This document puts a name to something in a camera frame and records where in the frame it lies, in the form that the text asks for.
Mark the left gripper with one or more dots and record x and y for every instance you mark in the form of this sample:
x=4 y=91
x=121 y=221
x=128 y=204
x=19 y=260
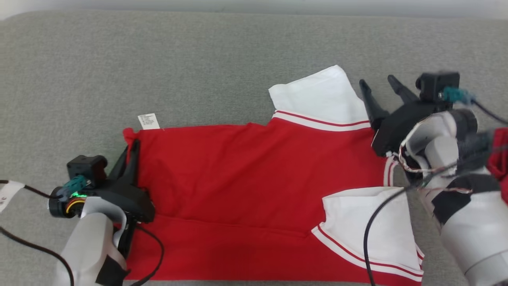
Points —
x=127 y=198

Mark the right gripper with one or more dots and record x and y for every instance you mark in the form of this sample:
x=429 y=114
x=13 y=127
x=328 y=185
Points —
x=397 y=127

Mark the red jersey with white sleeves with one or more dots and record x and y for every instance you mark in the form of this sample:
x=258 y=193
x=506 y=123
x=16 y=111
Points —
x=246 y=178

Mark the red shorts with white stripes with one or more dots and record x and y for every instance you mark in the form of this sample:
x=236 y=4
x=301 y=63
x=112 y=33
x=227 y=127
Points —
x=500 y=159

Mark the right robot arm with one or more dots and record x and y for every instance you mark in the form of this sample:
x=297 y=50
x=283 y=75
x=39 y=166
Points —
x=472 y=222

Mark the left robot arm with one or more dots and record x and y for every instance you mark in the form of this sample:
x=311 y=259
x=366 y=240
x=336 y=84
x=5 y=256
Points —
x=89 y=246

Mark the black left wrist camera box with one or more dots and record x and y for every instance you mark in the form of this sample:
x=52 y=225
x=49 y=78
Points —
x=85 y=167

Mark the teal left camera connector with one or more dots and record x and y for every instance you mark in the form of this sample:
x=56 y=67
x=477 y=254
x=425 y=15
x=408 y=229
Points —
x=73 y=186

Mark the teal camera connector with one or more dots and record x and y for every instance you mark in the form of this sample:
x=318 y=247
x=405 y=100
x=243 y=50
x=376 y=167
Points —
x=73 y=186
x=456 y=96

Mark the teal right camera connector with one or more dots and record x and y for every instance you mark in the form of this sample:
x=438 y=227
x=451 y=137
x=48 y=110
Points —
x=456 y=96

